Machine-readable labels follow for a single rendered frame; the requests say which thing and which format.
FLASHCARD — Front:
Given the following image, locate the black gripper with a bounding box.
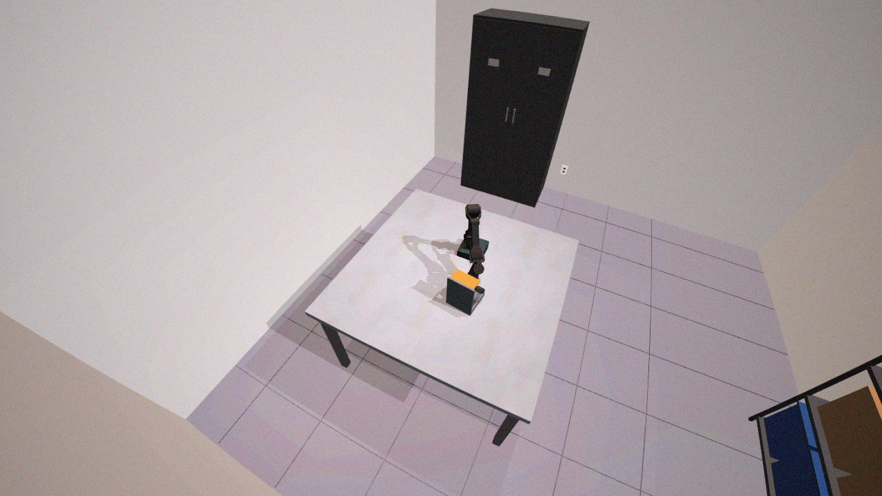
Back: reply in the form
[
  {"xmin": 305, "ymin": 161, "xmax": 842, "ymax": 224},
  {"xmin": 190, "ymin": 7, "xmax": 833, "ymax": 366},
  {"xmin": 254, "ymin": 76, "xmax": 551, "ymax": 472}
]
[{"xmin": 468, "ymin": 270, "xmax": 485, "ymax": 294}]

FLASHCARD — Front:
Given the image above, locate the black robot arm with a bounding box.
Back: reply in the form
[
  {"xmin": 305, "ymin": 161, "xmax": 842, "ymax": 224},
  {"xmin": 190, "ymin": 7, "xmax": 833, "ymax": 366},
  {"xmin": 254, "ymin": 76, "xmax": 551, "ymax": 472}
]
[{"xmin": 464, "ymin": 204, "xmax": 485, "ymax": 275}]

